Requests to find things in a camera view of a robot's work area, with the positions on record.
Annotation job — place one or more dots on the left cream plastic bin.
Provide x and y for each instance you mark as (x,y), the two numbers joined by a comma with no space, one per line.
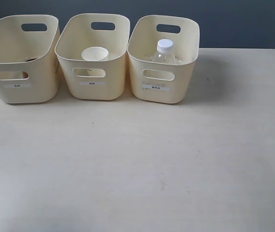
(23,37)

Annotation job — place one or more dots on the cream plastic bin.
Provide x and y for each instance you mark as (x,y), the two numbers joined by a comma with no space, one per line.
(159,82)
(23,37)
(94,79)

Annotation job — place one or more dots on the right cream plastic bin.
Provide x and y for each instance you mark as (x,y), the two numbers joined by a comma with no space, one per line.
(159,82)

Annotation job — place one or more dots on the clear plastic bottle white cap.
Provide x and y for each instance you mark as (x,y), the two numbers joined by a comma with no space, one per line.
(165,52)

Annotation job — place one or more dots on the white paper cup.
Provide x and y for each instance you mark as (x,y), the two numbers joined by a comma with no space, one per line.
(94,53)

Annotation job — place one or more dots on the middle cream plastic bin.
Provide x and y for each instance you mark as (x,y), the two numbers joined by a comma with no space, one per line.
(94,79)

